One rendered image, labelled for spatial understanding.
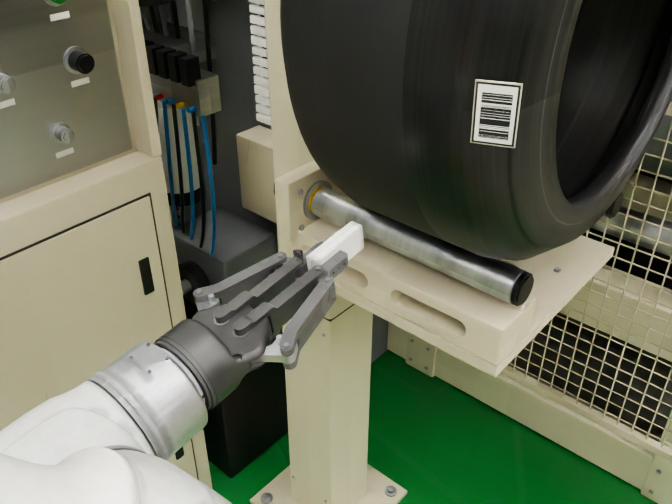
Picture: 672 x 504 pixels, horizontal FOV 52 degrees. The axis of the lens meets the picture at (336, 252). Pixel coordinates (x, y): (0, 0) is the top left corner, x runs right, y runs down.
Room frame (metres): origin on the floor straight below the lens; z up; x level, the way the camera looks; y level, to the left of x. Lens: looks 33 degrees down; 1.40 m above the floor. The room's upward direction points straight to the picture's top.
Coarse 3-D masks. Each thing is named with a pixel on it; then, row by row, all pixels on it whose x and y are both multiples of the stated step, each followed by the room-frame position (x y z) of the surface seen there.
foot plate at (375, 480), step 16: (368, 464) 1.14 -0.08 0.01; (272, 480) 1.09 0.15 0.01; (288, 480) 1.09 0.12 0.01; (368, 480) 1.09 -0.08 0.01; (384, 480) 1.09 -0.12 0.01; (256, 496) 1.05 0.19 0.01; (272, 496) 1.04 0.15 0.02; (288, 496) 1.05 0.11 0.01; (368, 496) 1.05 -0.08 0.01; (384, 496) 1.05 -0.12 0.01; (400, 496) 1.05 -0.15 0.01
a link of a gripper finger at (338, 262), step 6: (342, 252) 0.56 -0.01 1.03; (330, 258) 0.56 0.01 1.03; (336, 258) 0.55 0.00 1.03; (342, 258) 0.55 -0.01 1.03; (324, 264) 0.55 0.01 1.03; (330, 264) 0.55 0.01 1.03; (336, 264) 0.55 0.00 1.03; (342, 264) 0.55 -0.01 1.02; (348, 264) 0.56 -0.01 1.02; (330, 270) 0.54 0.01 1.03; (336, 270) 0.55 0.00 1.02; (342, 270) 0.55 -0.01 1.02; (324, 276) 0.53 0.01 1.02; (318, 282) 0.52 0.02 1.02
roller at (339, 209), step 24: (336, 192) 0.89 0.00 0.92; (336, 216) 0.85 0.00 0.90; (360, 216) 0.83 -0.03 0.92; (384, 216) 0.82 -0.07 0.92; (384, 240) 0.79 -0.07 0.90; (408, 240) 0.77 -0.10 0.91; (432, 240) 0.76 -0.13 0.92; (432, 264) 0.74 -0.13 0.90; (456, 264) 0.72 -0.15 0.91; (480, 264) 0.70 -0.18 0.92; (504, 264) 0.70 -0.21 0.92; (480, 288) 0.69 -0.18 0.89; (504, 288) 0.67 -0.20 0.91; (528, 288) 0.68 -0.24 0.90
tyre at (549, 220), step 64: (320, 0) 0.68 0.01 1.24; (384, 0) 0.64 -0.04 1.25; (448, 0) 0.59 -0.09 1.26; (512, 0) 0.58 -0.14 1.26; (576, 0) 0.61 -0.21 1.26; (640, 0) 1.04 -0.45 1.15; (320, 64) 0.68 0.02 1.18; (384, 64) 0.63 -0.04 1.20; (448, 64) 0.58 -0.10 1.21; (512, 64) 0.58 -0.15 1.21; (576, 64) 1.06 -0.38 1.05; (640, 64) 1.00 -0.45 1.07; (320, 128) 0.70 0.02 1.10; (384, 128) 0.63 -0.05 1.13; (448, 128) 0.58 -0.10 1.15; (576, 128) 0.98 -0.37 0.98; (640, 128) 0.87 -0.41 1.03; (384, 192) 0.67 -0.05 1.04; (448, 192) 0.60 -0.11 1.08; (512, 192) 0.59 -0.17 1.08; (576, 192) 0.87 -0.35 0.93; (512, 256) 0.67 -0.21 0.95
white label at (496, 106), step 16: (480, 80) 0.57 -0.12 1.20; (480, 96) 0.57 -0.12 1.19; (496, 96) 0.57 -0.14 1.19; (512, 96) 0.56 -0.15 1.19; (480, 112) 0.57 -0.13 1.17; (496, 112) 0.57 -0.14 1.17; (512, 112) 0.56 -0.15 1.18; (480, 128) 0.57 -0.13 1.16; (496, 128) 0.57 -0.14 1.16; (512, 128) 0.56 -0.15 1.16; (496, 144) 0.57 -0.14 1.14; (512, 144) 0.56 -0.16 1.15
